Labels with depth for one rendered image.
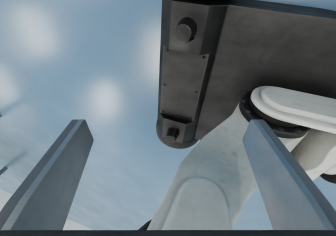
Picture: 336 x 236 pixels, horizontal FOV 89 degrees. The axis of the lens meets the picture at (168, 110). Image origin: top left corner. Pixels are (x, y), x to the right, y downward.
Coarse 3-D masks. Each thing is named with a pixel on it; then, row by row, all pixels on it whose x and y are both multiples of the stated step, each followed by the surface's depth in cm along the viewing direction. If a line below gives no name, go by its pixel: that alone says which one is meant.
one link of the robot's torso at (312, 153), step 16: (256, 96) 36; (272, 96) 34; (288, 96) 35; (304, 96) 35; (320, 96) 36; (272, 112) 32; (288, 112) 32; (304, 112) 32; (320, 112) 32; (320, 128) 31; (304, 144) 41; (320, 144) 36; (304, 160) 39; (320, 160) 34
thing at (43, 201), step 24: (72, 120) 10; (72, 144) 9; (48, 168) 7; (72, 168) 9; (24, 192) 6; (48, 192) 7; (72, 192) 9; (0, 216) 6; (24, 216) 6; (48, 216) 7
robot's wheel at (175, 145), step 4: (156, 124) 73; (156, 128) 73; (156, 132) 74; (160, 136) 71; (160, 140) 72; (164, 140) 70; (192, 140) 69; (196, 140) 72; (168, 144) 70; (172, 144) 69; (176, 144) 68; (180, 144) 68; (184, 144) 68; (188, 144) 69; (192, 144) 71; (180, 148) 70
